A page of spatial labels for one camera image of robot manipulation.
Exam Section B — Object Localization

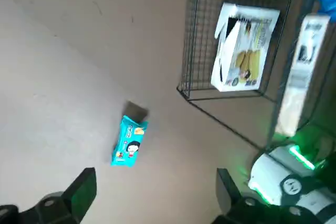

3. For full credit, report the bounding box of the black wire mesh basket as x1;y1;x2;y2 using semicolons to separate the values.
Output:
177;0;336;154

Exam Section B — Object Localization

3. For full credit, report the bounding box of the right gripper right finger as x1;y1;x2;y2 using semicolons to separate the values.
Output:
214;168;318;224

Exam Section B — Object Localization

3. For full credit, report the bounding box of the teal chips packet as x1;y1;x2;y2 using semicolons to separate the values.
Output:
110;115;149;168

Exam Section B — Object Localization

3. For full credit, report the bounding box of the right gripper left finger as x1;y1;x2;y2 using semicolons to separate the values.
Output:
0;167;97;224

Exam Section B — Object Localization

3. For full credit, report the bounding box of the white box yellow print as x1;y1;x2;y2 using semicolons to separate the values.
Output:
211;2;281;92

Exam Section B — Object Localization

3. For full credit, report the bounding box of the beige white carton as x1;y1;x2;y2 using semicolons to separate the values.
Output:
277;14;331;137

